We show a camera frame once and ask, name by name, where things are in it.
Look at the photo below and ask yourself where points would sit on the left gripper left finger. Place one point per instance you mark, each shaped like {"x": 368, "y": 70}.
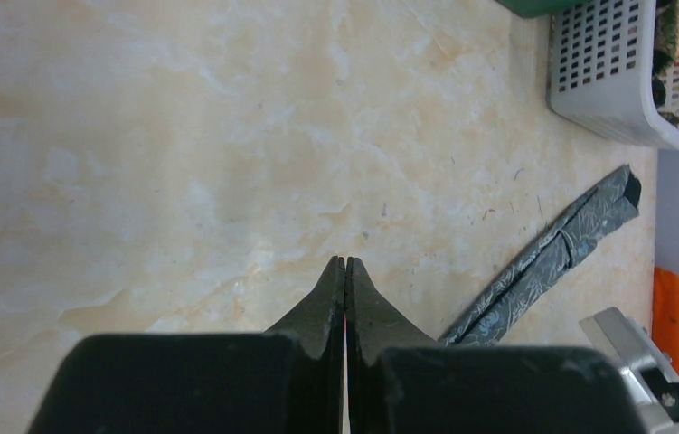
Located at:
{"x": 286, "y": 379}

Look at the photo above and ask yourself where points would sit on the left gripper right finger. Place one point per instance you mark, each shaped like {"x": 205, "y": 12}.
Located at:
{"x": 400, "y": 380}

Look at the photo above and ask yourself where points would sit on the grey floral tie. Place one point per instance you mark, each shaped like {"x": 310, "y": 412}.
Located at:
{"x": 561, "y": 246}

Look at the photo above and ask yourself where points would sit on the orange cloth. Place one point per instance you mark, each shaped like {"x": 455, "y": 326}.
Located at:
{"x": 665, "y": 314}

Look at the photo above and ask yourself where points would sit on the white plastic basket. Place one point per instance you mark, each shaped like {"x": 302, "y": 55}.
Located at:
{"x": 601, "y": 62}

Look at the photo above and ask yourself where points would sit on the green divided organizer tray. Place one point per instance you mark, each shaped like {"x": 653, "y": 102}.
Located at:
{"x": 537, "y": 8}

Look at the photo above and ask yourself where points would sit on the olive tie in basket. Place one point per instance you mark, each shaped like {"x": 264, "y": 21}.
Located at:
{"x": 664, "y": 52}

